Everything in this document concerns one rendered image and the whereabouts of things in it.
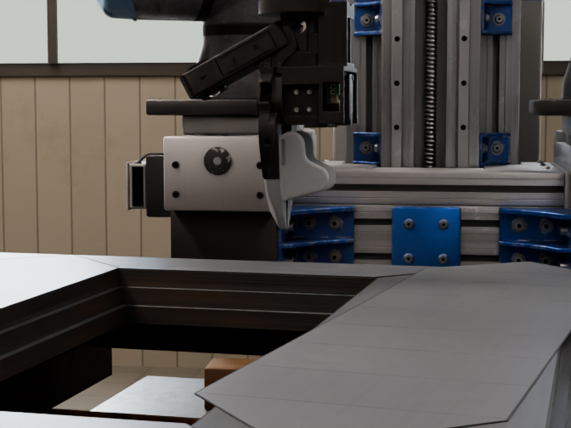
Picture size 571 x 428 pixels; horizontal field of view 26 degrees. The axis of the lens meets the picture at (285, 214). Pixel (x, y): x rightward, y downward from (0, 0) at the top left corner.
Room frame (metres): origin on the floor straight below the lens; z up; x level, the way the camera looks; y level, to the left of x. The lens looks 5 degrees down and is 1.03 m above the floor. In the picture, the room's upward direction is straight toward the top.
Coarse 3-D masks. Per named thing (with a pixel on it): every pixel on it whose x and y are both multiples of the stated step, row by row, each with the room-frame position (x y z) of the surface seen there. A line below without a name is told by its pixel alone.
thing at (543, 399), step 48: (96, 288) 1.18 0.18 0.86; (144, 288) 1.22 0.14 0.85; (192, 288) 1.22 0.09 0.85; (240, 288) 1.21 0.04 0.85; (288, 288) 1.19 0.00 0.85; (336, 288) 1.18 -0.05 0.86; (384, 288) 1.11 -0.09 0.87; (0, 336) 0.98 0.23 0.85; (48, 336) 1.06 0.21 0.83; (96, 336) 1.15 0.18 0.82
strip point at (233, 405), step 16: (208, 400) 0.68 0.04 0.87; (224, 400) 0.68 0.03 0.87; (240, 400) 0.68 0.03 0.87; (256, 400) 0.68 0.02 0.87; (272, 400) 0.68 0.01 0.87; (288, 400) 0.68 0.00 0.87; (240, 416) 0.65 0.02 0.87; (256, 416) 0.65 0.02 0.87; (272, 416) 0.65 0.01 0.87; (288, 416) 0.65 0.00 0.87; (304, 416) 0.65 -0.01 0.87; (320, 416) 0.65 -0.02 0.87; (336, 416) 0.65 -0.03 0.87; (352, 416) 0.65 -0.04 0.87; (368, 416) 0.65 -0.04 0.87; (384, 416) 0.65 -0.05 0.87; (400, 416) 0.65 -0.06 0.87; (416, 416) 0.65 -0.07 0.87; (432, 416) 0.65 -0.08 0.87; (448, 416) 0.65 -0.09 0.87; (464, 416) 0.65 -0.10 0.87
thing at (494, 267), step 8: (480, 264) 1.26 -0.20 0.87; (488, 264) 1.26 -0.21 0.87; (496, 264) 1.26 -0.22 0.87; (504, 264) 1.26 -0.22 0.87; (512, 264) 1.26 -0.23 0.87; (512, 272) 1.20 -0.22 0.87; (520, 272) 1.20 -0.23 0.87; (528, 272) 1.20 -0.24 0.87; (536, 272) 1.20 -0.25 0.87; (544, 272) 1.20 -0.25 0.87; (552, 272) 1.20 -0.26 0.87; (560, 272) 1.20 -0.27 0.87; (568, 272) 1.20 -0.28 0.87
